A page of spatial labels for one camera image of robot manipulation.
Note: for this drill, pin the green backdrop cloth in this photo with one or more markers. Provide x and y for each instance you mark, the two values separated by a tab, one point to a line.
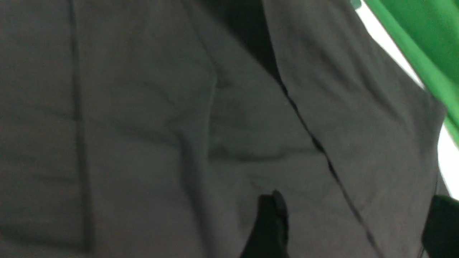
427	33

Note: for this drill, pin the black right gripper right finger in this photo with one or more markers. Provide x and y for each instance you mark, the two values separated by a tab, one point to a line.
441	233

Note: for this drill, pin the gray long-sleeved shirt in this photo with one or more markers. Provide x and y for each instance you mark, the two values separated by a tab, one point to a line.
149	129

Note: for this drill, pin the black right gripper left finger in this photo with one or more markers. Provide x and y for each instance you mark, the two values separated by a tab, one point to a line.
270	234

